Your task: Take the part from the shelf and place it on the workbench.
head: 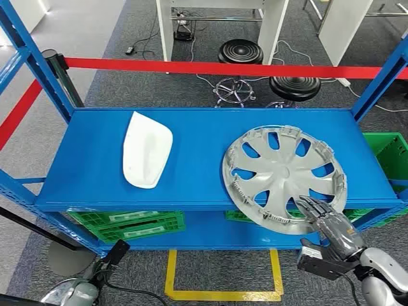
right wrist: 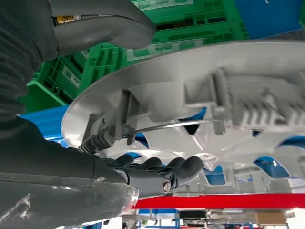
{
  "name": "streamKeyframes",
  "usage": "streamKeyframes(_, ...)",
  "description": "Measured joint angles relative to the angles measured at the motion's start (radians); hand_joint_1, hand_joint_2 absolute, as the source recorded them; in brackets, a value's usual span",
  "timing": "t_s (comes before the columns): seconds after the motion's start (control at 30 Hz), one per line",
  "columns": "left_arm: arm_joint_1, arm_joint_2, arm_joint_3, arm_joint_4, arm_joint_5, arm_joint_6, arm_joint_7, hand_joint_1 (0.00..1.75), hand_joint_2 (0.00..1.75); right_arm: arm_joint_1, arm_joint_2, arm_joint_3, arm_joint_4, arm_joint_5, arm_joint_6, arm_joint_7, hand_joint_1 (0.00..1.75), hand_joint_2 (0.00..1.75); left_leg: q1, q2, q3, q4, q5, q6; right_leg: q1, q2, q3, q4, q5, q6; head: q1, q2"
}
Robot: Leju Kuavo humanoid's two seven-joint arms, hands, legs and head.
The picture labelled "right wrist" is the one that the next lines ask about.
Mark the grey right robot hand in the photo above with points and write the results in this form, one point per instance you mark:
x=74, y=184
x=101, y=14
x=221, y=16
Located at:
x=47, y=177

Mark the blue metal shelf rack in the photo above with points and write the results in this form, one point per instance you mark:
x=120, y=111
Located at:
x=47, y=123

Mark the green open plastic crate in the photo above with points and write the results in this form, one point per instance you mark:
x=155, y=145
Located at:
x=43, y=98

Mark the long red barrier belt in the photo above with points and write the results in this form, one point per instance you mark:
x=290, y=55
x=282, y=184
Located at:
x=214, y=201

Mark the green folded plastic crate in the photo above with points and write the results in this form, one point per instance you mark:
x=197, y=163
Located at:
x=202, y=31

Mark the brown cardboard box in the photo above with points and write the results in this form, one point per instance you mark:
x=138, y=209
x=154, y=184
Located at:
x=270, y=218

